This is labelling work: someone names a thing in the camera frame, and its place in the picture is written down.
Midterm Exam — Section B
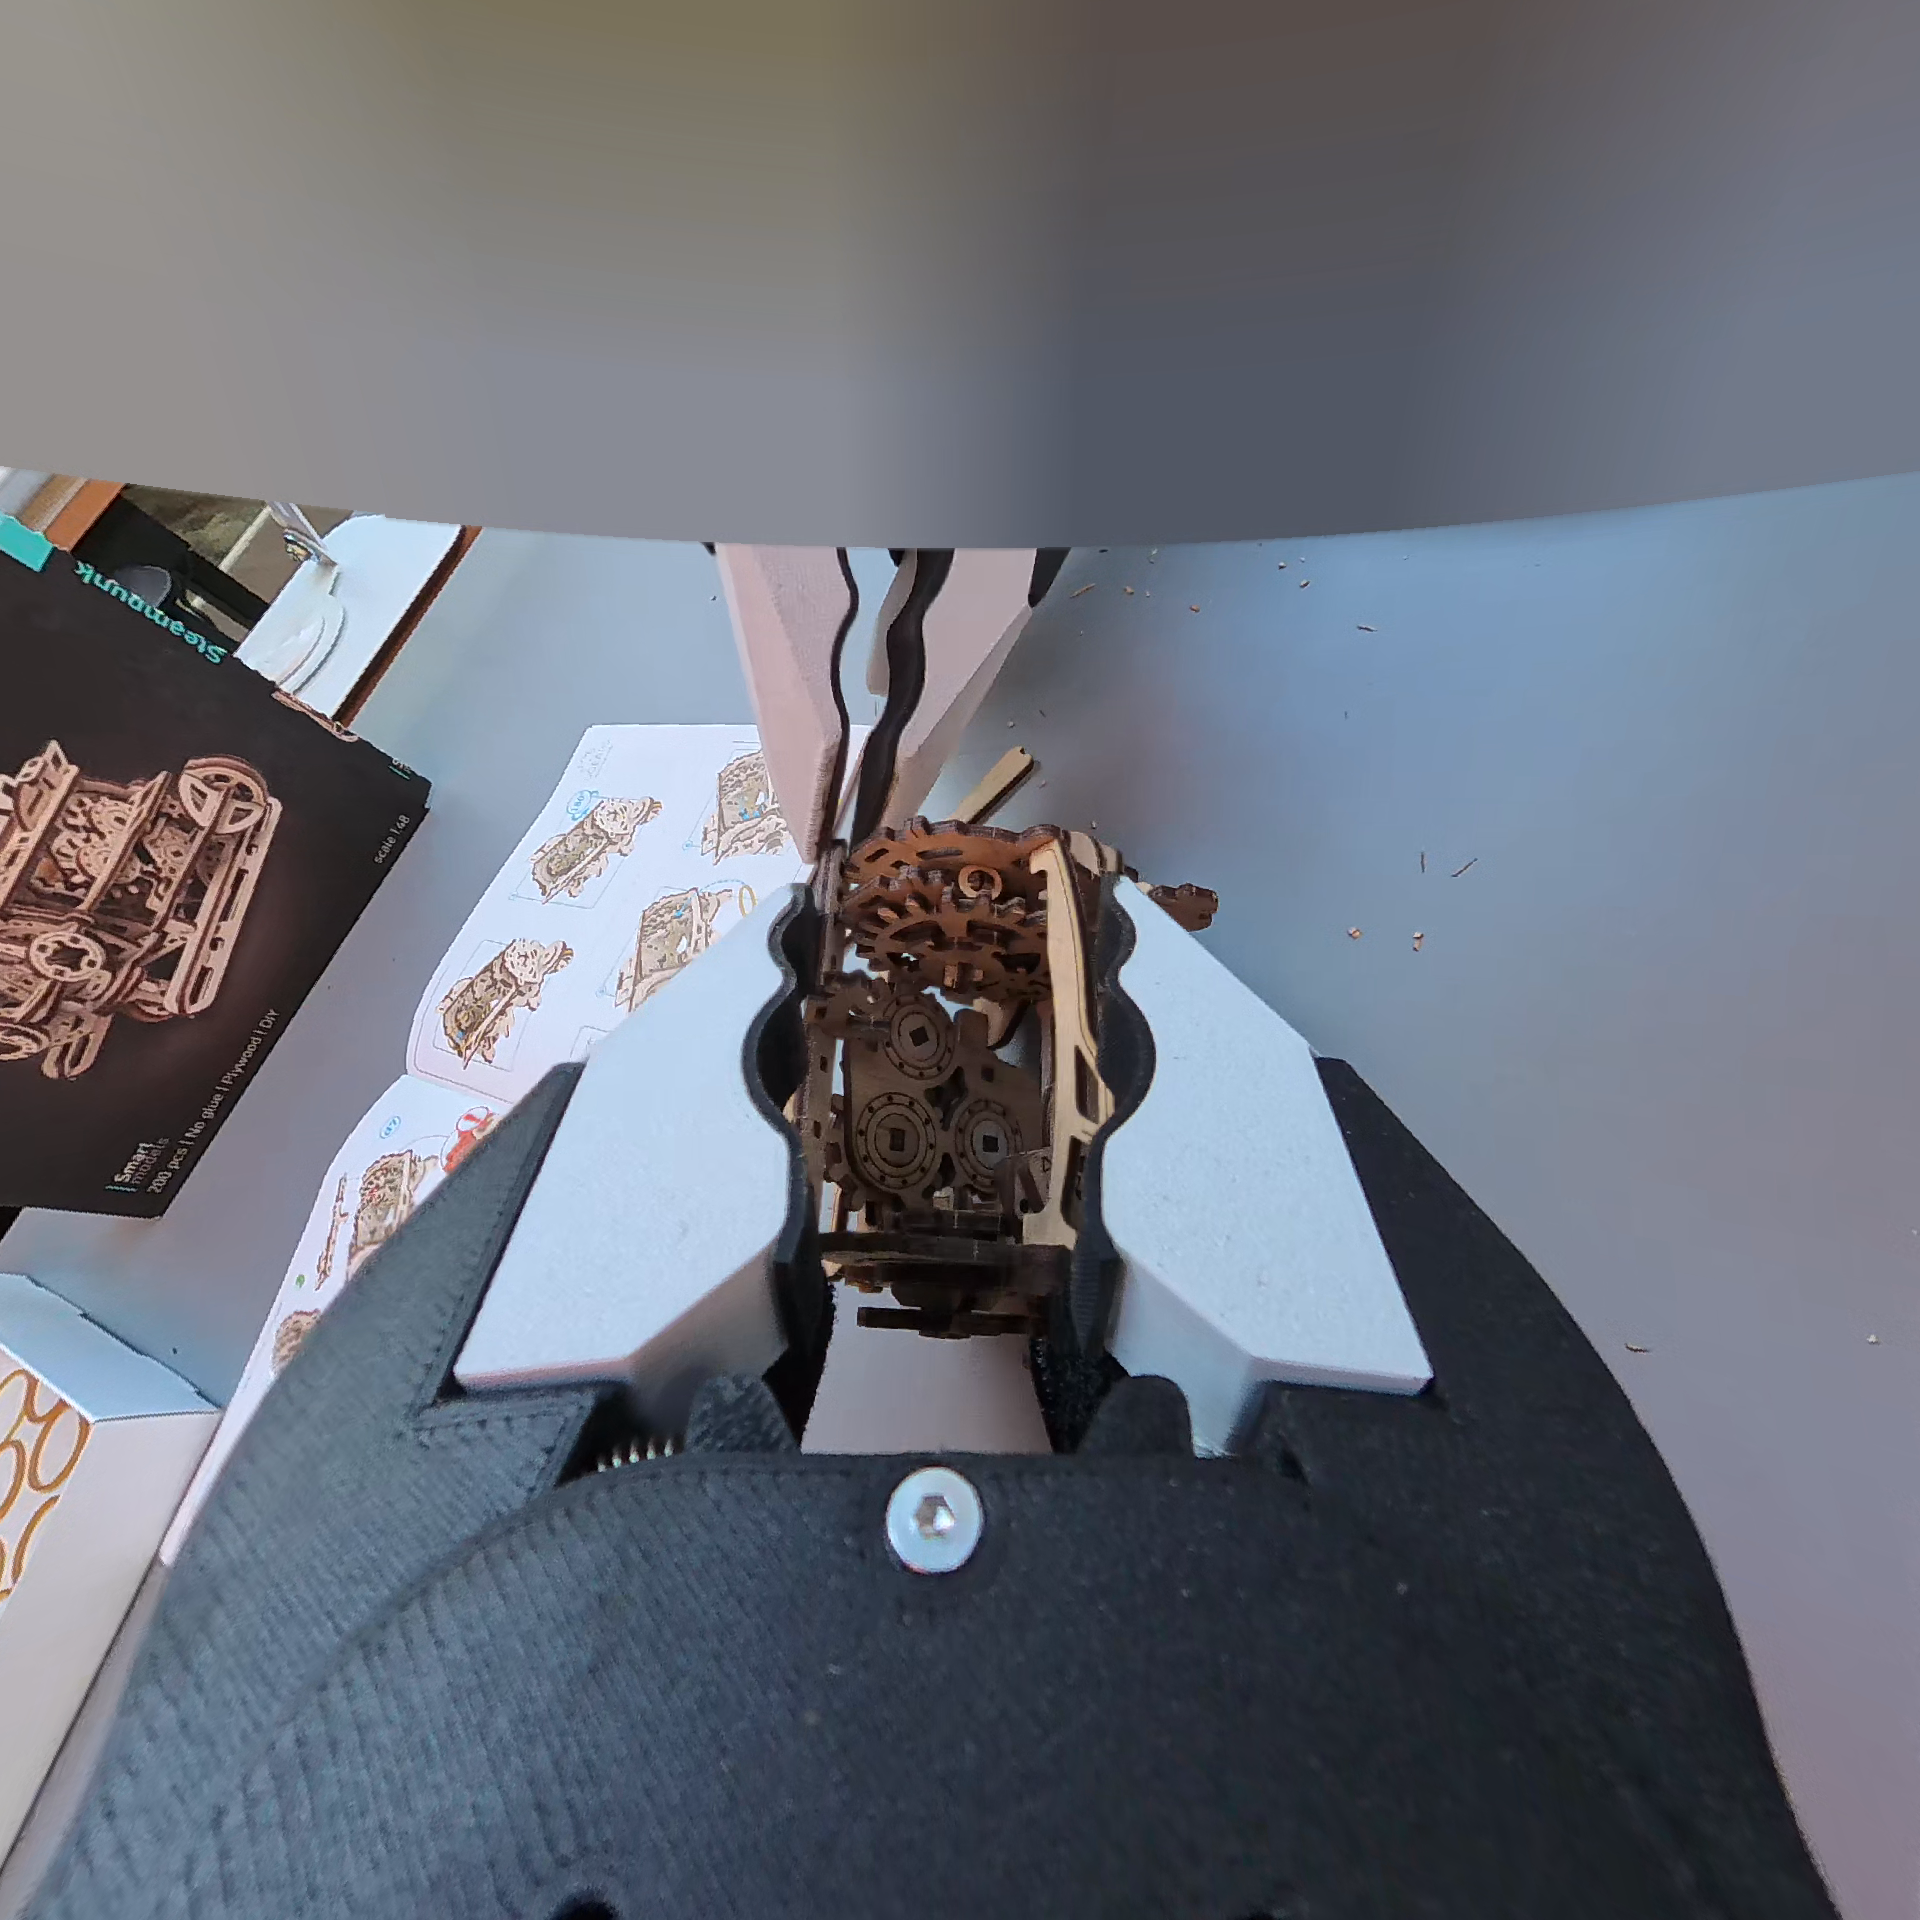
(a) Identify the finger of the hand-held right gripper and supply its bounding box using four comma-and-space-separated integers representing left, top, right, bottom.
716, 541, 877, 858
863, 546, 1075, 816

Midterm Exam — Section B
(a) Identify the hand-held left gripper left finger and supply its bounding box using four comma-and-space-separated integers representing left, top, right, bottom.
450, 884, 834, 1398

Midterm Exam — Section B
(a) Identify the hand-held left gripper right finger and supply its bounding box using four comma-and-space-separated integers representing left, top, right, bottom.
1050, 873, 1434, 1457

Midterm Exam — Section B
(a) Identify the wooden mechanical model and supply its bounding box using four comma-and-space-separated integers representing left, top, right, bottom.
787, 816, 1221, 1337

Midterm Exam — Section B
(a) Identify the white instruction booklet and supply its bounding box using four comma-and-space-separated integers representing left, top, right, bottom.
195, 723, 885, 1501

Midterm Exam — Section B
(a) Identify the white board stand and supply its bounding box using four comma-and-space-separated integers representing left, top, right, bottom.
236, 512, 480, 730

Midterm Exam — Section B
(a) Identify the black model kit box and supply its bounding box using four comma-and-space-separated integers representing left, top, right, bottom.
0, 515, 432, 1220

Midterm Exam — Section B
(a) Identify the white cardboard box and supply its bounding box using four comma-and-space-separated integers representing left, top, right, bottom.
0, 1274, 228, 1908

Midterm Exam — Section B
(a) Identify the group of rubber bands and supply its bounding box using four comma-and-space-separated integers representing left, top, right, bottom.
0, 1356, 97, 1614

